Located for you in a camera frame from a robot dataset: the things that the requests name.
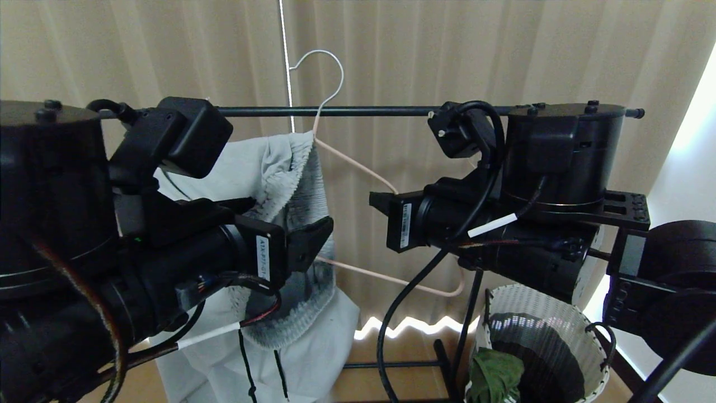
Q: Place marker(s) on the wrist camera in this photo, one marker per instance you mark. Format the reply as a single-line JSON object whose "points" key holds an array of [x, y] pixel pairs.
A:
{"points": [[458, 131], [184, 134]]}

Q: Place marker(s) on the pale grey shorts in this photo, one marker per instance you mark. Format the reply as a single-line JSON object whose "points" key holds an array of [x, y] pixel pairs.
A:
{"points": [[246, 168]]}

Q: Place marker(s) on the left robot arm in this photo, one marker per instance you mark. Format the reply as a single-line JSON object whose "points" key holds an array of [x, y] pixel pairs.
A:
{"points": [[50, 196]]}

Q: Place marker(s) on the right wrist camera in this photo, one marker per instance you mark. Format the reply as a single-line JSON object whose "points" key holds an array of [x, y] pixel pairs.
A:
{"points": [[458, 131]]}

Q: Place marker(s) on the green garment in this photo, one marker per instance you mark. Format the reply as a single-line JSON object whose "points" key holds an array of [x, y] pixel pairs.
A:
{"points": [[495, 375]]}

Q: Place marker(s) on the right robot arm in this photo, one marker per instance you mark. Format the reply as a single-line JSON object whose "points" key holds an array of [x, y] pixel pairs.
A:
{"points": [[559, 151]]}

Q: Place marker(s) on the pink clothes hanger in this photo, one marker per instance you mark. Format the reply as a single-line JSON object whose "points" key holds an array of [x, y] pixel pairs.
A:
{"points": [[358, 167]]}

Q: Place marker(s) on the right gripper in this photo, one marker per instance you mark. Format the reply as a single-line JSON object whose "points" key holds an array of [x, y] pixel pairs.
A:
{"points": [[442, 224]]}

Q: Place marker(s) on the black clothes rack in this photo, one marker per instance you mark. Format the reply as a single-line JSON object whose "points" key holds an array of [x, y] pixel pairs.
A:
{"points": [[363, 111]]}

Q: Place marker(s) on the white laundry basket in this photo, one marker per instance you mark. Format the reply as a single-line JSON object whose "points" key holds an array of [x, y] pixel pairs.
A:
{"points": [[537, 302]]}

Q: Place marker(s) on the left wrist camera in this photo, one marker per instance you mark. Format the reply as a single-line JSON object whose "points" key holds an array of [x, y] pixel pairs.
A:
{"points": [[184, 134]]}

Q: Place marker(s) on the beige curtain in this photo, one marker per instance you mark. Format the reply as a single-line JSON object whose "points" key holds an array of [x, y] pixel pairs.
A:
{"points": [[419, 56]]}

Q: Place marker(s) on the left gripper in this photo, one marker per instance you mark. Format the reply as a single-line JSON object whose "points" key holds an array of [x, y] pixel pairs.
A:
{"points": [[196, 263]]}

